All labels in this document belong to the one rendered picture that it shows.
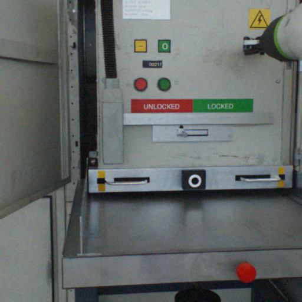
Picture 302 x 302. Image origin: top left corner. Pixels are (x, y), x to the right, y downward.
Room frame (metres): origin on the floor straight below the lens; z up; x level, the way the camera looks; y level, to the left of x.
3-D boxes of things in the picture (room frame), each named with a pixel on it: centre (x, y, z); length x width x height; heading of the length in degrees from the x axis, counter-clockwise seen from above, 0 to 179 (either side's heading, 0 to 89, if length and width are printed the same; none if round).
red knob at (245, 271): (0.76, -0.16, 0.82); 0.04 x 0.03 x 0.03; 7
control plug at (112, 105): (1.10, 0.09, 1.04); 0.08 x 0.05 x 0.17; 7
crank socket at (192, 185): (1.17, -0.11, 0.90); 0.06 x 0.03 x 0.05; 97
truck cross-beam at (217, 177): (1.21, -0.11, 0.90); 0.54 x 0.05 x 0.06; 97
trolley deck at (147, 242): (1.12, -0.12, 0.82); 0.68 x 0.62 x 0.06; 7
